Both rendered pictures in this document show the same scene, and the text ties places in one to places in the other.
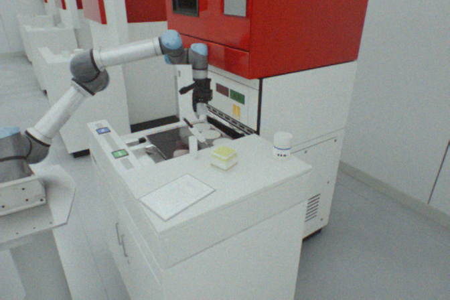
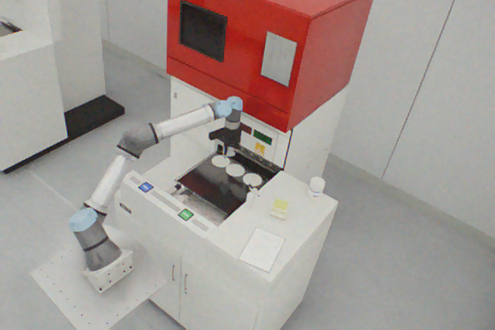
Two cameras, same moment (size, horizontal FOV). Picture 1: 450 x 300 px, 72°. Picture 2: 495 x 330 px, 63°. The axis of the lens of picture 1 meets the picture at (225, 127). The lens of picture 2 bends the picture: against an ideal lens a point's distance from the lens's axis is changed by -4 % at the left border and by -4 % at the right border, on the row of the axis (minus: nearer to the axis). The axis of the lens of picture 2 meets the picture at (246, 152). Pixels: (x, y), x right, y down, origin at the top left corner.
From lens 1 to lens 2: 1.14 m
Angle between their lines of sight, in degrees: 25
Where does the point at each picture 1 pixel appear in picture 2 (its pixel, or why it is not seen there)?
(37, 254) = not seen: hidden behind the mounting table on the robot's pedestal
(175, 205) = (267, 258)
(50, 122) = (109, 194)
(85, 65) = (148, 142)
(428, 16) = (393, 23)
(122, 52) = (181, 126)
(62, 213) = (156, 275)
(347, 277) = (331, 256)
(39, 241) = not seen: hidden behind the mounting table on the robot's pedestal
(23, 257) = not seen: hidden behind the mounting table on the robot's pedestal
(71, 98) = (124, 167)
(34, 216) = (136, 282)
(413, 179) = (371, 159)
